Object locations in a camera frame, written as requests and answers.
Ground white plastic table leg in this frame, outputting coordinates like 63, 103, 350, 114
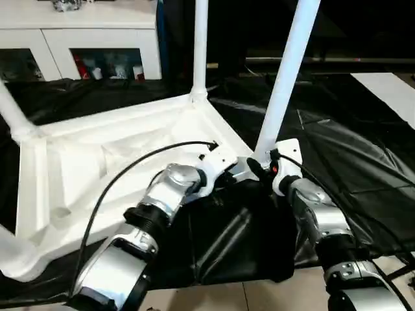
0, 79, 38, 139
0, 223, 36, 279
189, 0, 210, 101
254, 0, 322, 165

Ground white plastic table top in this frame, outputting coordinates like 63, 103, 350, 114
0, 91, 264, 283

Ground black mat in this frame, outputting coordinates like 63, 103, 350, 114
0, 73, 415, 299

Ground white flat board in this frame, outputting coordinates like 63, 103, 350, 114
350, 73, 415, 129

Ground silver metal bar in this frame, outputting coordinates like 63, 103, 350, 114
246, 57, 415, 65

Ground black case with yellow label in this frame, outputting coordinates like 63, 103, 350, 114
155, 0, 260, 78

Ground red fire extinguisher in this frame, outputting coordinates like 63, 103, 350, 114
73, 54, 90, 80

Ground white cabinet with windows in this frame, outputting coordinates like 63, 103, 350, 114
0, 0, 163, 82

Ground small silver grey object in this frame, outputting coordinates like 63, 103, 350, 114
53, 0, 82, 12

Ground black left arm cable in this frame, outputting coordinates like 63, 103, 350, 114
69, 139, 220, 297

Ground black floor cables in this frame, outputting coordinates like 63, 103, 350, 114
388, 252, 415, 286

